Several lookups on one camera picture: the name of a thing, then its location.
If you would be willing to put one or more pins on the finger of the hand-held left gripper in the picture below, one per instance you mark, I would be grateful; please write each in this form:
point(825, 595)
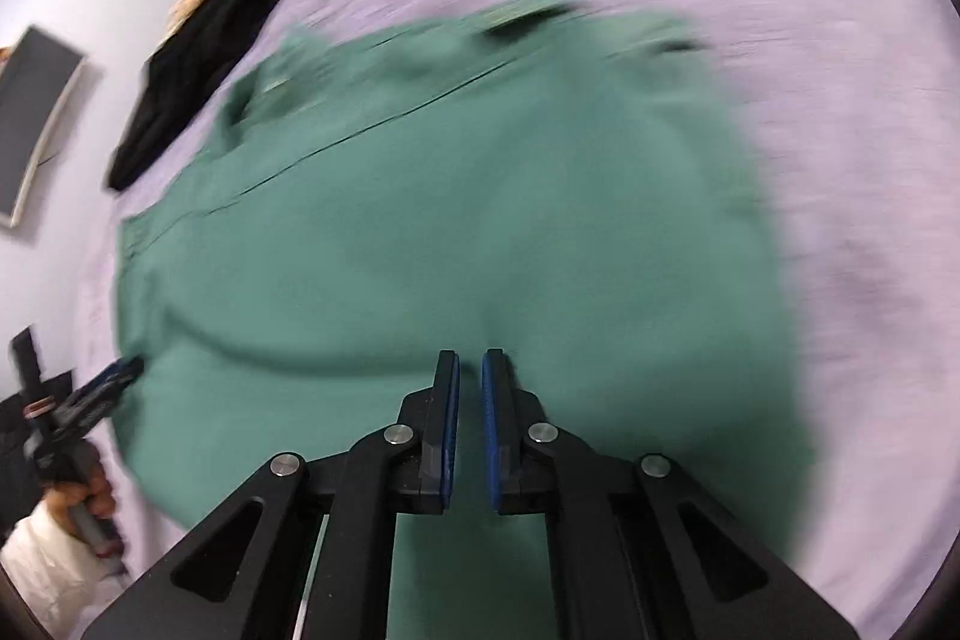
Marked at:
point(112, 381)

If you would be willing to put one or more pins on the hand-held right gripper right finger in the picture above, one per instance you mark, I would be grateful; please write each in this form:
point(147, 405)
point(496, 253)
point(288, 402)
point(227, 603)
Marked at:
point(491, 415)

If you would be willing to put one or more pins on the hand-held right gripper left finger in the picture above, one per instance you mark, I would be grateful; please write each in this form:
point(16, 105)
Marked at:
point(448, 415)

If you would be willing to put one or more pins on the green button-up work jacket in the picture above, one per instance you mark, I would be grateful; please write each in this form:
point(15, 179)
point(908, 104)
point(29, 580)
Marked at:
point(465, 220)

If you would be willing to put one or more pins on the black folded clothes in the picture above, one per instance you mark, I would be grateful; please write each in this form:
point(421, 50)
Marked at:
point(187, 85)

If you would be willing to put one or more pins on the person's left hand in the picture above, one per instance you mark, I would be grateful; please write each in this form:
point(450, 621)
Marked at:
point(94, 482)

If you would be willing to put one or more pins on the curved monitor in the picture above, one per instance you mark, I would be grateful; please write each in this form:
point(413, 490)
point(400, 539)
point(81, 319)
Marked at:
point(34, 123)

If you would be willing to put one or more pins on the purple fleece blanket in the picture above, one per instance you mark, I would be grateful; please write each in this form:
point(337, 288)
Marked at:
point(825, 85)

